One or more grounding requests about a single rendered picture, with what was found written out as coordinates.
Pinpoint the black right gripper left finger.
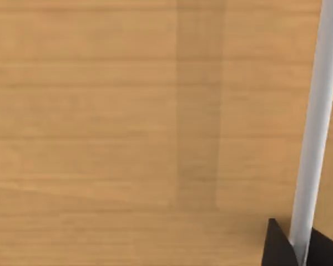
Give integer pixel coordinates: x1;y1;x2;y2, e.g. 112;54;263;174
260;218;300;266

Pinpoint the long metal handle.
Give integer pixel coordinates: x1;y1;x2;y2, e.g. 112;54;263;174
288;0;333;266

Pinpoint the wooden door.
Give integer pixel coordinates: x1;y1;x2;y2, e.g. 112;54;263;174
0;0;333;266

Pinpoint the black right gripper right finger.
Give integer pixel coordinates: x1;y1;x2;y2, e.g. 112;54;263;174
307;226;333;266

